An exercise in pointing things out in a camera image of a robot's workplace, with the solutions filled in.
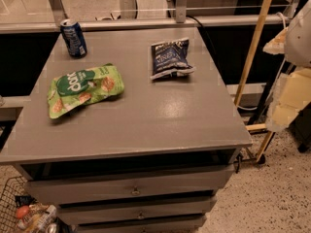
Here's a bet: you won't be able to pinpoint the blue pepsi can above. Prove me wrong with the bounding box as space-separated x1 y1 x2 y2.
60 19 87 57

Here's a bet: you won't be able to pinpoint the grey metal railing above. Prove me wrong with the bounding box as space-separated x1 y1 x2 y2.
0 0 307 35

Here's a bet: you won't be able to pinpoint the snack items in basket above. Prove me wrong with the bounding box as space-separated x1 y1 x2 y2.
13 195 64 233

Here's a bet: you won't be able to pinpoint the middle drawer knob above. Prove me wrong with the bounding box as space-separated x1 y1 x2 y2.
137 212 145 220

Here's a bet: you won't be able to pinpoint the grey drawer cabinet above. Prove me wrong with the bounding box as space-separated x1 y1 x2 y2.
0 28 251 233

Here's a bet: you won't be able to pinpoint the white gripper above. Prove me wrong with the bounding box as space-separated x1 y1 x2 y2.
263 28 311 132

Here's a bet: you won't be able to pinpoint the dark blue snack bag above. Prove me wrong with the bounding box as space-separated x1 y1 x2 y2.
150 38 196 81

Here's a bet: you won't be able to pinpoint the wire basket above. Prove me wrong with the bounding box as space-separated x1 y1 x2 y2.
0 176 27 233

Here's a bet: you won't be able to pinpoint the black cable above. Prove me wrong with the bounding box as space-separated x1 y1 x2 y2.
186 15 225 80

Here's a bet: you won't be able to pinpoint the top drawer knob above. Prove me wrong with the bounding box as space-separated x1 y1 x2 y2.
131 186 141 196

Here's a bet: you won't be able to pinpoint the green chips bag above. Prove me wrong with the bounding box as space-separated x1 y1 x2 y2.
48 63 124 119

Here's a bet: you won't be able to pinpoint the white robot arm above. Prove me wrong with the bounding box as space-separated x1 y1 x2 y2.
263 0 311 132

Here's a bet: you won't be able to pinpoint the drawer knob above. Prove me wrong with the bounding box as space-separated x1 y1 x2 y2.
137 212 145 220
131 186 141 196

